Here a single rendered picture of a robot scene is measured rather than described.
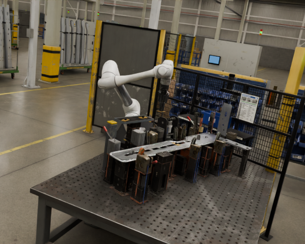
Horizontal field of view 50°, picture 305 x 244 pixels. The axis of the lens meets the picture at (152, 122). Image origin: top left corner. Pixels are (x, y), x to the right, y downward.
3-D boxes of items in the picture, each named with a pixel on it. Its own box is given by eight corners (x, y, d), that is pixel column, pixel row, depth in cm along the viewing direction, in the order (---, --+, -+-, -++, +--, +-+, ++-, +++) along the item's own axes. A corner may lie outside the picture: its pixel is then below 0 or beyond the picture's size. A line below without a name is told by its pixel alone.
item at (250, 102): (253, 124, 352) (260, 96, 345) (235, 118, 367) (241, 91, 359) (254, 124, 354) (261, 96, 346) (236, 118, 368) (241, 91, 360)
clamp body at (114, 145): (109, 185, 266) (114, 143, 257) (100, 180, 273) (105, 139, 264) (118, 183, 273) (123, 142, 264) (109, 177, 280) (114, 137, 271)
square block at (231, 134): (226, 167, 345) (233, 134, 335) (220, 164, 350) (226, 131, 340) (230, 165, 350) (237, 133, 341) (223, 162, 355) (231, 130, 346)
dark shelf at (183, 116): (243, 141, 338) (244, 138, 337) (176, 117, 396) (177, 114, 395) (253, 138, 354) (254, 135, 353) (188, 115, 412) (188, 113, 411)
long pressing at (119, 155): (125, 164, 239) (126, 162, 238) (106, 154, 253) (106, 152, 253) (226, 139, 338) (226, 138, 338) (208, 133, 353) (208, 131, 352)
